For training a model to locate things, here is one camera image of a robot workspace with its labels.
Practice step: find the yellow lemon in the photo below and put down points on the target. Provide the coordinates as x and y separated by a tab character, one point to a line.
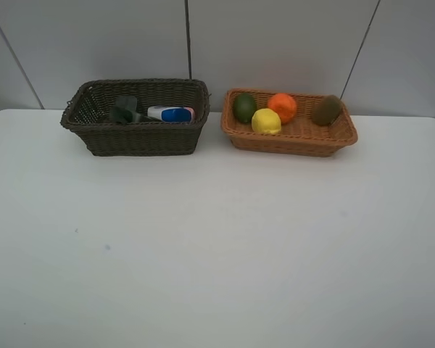
266	121

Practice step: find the green avocado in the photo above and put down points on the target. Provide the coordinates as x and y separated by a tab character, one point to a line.
244	107

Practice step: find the white bottle blue cap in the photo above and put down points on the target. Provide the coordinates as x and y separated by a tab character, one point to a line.
171	114

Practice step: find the orange mandarin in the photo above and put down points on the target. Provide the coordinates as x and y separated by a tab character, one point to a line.
284	105

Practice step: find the black pump dispenser bottle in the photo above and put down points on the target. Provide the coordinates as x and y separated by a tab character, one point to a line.
125	112

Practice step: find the brown kiwi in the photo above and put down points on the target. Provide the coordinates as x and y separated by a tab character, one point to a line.
327	110

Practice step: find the orange wicker basket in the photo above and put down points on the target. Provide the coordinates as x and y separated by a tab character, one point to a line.
301	136

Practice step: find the dark brown wicker basket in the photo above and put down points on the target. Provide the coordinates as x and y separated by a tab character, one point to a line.
87	116

